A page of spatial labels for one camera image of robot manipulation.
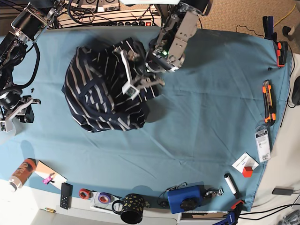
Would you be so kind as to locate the orange black clamp tool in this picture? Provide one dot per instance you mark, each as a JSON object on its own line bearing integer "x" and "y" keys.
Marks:
{"x": 281, "y": 53}

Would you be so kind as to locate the tan cardboard sheet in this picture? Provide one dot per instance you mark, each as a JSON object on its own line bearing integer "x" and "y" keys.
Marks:
{"x": 49, "y": 176}

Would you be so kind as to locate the blue orange bottom clamp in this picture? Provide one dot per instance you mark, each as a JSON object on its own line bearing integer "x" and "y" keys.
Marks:
{"x": 233, "y": 215}

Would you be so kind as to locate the red small cube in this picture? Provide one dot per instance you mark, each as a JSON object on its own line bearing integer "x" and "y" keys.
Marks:
{"x": 247, "y": 172}

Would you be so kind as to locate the light blue table cloth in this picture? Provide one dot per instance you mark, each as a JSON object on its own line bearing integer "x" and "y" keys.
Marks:
{"x": 202, "y": 121}

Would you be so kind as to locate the red tape roll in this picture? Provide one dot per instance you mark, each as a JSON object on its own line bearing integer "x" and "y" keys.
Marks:
{"x": 84, "y": 193}

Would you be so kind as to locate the black computer mouse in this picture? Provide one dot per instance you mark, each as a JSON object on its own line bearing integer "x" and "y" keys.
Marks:
{"x": 296, "y": 92}

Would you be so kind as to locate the black remote control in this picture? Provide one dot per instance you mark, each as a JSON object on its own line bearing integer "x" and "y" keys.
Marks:
{"x": 65, "y": 195}

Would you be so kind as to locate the white card packet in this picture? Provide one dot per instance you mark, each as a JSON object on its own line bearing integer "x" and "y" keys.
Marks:
{"x": 245, "y": 160}

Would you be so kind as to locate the black power adapter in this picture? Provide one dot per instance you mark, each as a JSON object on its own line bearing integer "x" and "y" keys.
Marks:
{"x": 283, "y": 191}

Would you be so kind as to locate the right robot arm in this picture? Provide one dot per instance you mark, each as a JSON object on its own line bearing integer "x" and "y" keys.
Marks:
{"x": 32, "y": 21}

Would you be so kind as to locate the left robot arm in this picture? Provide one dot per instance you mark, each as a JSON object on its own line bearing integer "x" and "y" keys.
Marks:
{"x": 166, "y": 51}

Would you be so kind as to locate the blue black bar clamp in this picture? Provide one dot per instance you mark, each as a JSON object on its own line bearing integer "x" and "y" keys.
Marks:
{"x": 268, "y": 23}

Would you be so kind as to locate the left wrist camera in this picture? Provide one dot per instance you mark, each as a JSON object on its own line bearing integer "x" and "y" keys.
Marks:
{"x": 130, "y": 90}

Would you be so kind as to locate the blue box black knob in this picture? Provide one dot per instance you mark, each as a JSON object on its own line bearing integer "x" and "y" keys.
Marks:
{"x": 184, "y": 199}

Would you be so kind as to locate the metal carabiner keyring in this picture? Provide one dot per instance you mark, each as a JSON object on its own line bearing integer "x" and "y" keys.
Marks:
{"x": 213, "y": 192}

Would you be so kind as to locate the white black marker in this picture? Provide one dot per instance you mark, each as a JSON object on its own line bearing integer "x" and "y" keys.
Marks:
{"x": 231, "y": 185}

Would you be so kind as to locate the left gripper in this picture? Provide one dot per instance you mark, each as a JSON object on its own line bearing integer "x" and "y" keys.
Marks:
{"x": 135, "y": 74}

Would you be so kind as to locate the clear plastic blister pack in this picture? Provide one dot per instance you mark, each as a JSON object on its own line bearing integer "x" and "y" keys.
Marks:
{"x": 262, "y": 143}

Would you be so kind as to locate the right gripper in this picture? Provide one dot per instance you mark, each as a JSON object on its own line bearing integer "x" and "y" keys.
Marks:
{"x": 10, "y": 101}

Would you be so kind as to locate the black mug gold dots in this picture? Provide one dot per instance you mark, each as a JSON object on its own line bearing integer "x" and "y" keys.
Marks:
{"x": 130, "y": 208}

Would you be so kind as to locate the orange black utility knife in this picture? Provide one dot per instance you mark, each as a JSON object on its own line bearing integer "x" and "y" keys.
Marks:
{"x": 269, "y": 106}

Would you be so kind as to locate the orange brown bottle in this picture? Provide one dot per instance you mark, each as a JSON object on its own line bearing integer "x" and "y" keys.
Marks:
{"x": 21, "y": 174}

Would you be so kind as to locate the navy white striped t-shirt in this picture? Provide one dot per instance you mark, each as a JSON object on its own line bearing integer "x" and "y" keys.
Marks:
{"x": 93, "y": 90}

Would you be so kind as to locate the purple tape roll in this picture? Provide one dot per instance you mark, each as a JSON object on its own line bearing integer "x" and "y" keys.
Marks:
{"x": 104, "y": 198}

